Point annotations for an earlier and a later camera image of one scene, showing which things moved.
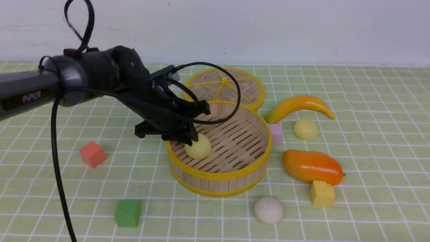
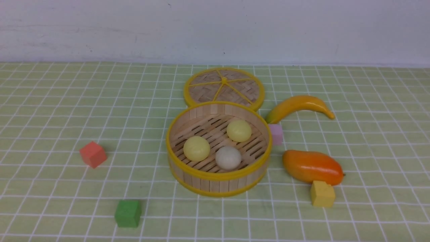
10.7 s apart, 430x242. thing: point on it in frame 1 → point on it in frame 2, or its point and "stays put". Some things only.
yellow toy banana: (299, 102) stays put
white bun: (268, 210) → (228, 158)
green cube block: (127, 213) stays put
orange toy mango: (307, 166) stays put
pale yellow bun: (306, 129) → (239, 130)
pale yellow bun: (199, 149) stays put
